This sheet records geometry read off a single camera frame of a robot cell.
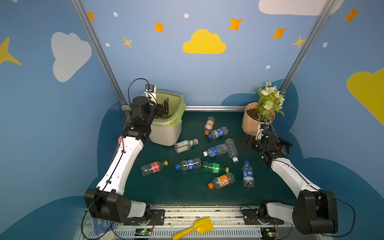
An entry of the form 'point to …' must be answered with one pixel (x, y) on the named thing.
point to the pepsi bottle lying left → (188, 164)
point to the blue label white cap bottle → (213, 151)
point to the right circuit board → (268, 233)
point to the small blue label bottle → (219, 132)
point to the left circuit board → (143, 232)
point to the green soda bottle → (214, 167)
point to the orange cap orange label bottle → (222, 181)
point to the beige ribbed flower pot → (250, 123)
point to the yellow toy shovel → (202, 225)
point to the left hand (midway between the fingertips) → (158, 97)
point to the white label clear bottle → (184, 145)
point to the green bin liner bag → (176, 108)
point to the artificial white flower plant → (270, 100)
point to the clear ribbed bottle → (232, 150)
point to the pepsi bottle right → (248, 178)
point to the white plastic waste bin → (165, 135)
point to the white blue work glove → (101, 226)
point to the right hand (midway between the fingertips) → (250, 135)
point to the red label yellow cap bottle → (152, 167)
